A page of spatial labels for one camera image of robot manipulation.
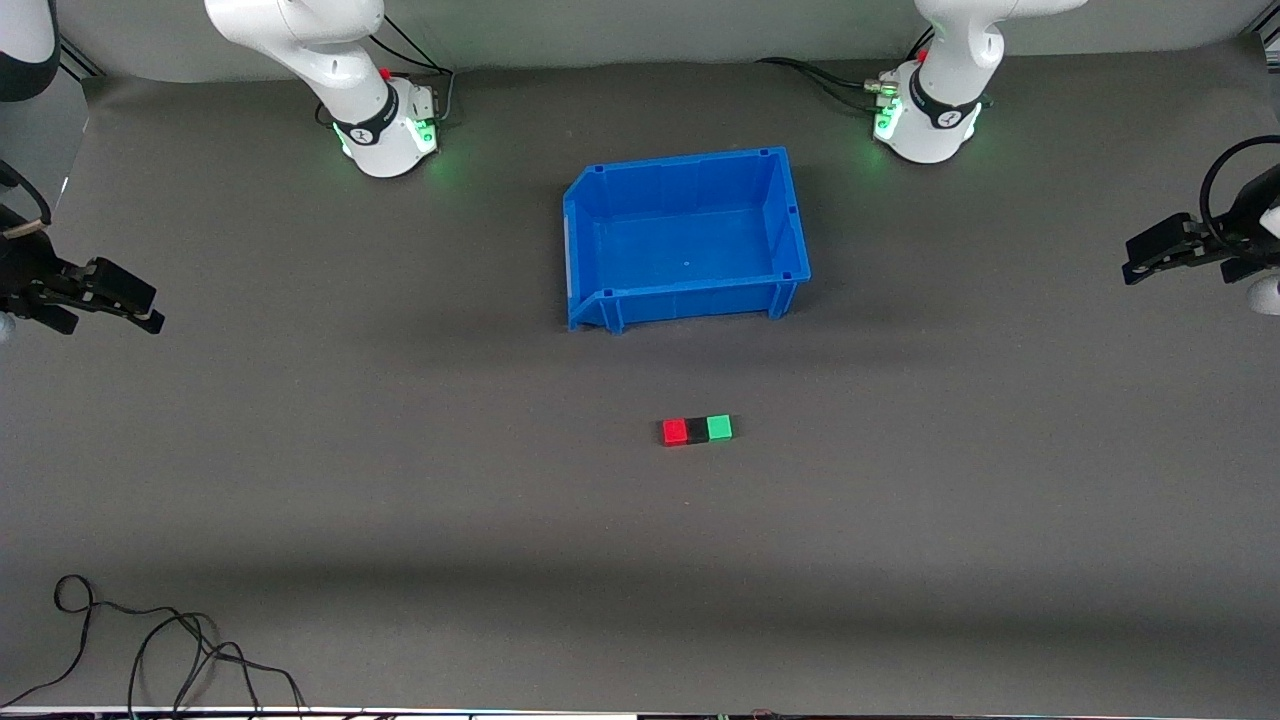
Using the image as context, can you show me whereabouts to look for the black right arm base cables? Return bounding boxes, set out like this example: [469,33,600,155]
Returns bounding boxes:
[368,14,458,129]

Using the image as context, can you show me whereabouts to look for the thin black loose cable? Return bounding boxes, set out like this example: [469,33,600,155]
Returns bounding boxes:
[0,574,307,717]

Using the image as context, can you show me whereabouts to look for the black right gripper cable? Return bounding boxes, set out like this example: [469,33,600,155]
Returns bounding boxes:
[0,158,53,229]

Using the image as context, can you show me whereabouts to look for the black aluminium frame rail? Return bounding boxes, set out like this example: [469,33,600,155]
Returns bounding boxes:
[55,28,107,81]

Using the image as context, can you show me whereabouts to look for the blue plastic storage bin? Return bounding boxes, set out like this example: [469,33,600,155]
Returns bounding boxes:
[562,146,812,335]

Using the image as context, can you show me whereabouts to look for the black left arm base cables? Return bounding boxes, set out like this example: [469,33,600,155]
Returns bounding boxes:
[754,56,903,113]

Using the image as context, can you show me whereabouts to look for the black arm base cables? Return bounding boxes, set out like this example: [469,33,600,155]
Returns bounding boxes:
[368,14,458,129]
[754,56,903,113]

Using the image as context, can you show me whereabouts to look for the black left gripper cable loop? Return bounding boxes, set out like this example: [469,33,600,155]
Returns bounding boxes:
[1198,134,1280,256]

